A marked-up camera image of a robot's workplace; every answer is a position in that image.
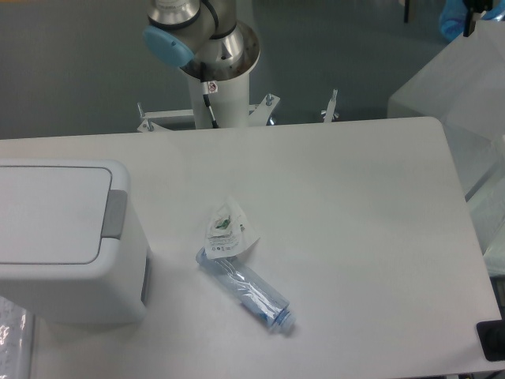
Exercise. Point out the white push-lid trash can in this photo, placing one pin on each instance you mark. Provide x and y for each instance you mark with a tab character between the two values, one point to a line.
73	250

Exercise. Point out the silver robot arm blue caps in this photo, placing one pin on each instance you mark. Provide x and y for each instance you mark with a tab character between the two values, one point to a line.
204	39

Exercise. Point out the white plastic wrapper green print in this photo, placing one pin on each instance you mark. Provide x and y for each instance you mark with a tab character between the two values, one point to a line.
229	232

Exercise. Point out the clear crushed plastic bottle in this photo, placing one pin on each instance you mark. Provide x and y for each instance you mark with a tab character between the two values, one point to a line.
254	293

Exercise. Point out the translucent plastic storage box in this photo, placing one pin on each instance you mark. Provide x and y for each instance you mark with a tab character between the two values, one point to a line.
463	87

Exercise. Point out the blue plastic bag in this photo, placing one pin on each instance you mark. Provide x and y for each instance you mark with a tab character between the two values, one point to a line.
459	17

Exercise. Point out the clear plastic sheet bottom left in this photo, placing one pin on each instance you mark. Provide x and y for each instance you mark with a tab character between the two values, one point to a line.
17	330

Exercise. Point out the black device at table edge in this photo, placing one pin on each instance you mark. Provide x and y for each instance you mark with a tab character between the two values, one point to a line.
491	336

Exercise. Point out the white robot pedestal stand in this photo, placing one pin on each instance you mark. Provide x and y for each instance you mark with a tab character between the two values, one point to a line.
215	104

